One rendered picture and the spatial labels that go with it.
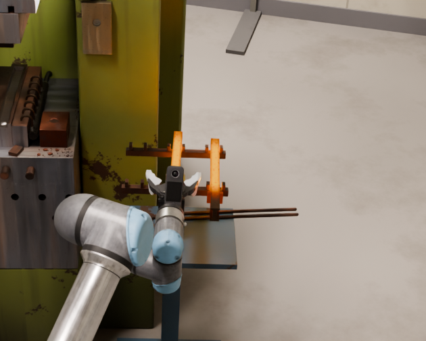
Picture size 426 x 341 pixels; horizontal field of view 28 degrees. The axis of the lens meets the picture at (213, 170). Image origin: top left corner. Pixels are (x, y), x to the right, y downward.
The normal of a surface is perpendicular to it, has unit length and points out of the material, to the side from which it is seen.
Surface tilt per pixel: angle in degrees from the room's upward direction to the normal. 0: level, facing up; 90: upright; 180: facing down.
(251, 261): 0
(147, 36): 90
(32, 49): 90
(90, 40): 90
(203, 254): 0
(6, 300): 90
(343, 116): 0
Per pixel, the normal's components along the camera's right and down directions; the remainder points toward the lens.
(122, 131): 0.06, 0.55
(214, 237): 0.05, -0.84
